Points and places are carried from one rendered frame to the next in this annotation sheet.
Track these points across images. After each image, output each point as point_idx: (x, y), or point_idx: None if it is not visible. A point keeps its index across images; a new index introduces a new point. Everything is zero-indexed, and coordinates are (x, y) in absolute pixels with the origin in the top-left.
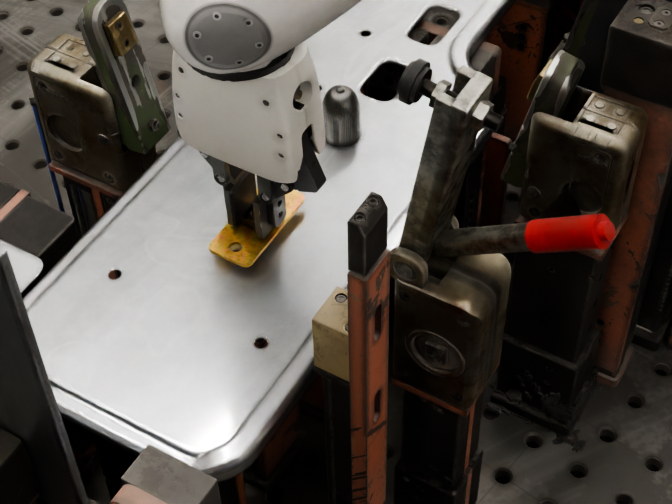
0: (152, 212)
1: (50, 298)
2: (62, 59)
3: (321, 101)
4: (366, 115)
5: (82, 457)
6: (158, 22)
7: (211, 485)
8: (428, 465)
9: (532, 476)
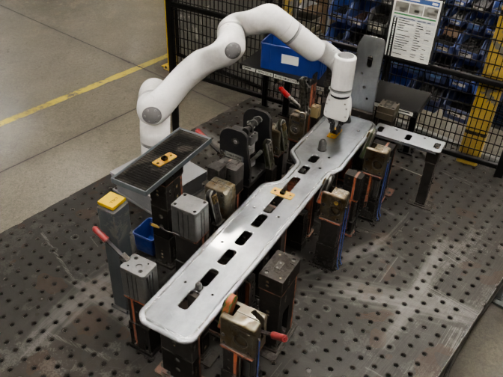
0: (355, 138)
1: (367, 128)
2: (383, 147)
3: (325, 105)
4: (316, 152)
5: None
6: (397, 304)
7: None
8: None
9: None
